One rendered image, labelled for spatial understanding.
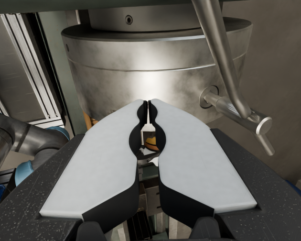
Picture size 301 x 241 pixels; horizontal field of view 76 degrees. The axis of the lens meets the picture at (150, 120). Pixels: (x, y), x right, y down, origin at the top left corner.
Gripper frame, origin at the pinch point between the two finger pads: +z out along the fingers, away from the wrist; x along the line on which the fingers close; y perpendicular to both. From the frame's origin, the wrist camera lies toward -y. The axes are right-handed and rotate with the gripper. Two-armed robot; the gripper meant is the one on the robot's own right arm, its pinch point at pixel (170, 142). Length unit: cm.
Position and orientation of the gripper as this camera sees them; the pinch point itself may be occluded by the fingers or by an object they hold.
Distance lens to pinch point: 50.0
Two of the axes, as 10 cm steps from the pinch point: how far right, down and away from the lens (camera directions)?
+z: 9.6, -1.6, 2.1
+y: 0.3, 8.5, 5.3
